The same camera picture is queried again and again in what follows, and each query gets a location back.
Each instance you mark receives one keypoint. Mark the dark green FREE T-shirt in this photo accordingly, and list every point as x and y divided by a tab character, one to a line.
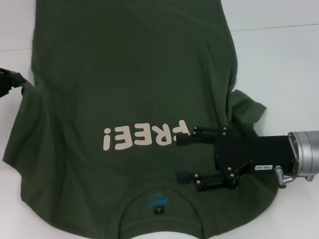
124	74

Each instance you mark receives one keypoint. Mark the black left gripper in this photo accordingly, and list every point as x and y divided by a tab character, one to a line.
5	82

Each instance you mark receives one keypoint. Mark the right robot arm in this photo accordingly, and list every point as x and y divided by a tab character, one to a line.
305	152

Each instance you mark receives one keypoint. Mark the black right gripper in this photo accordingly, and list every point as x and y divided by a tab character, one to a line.
249	154

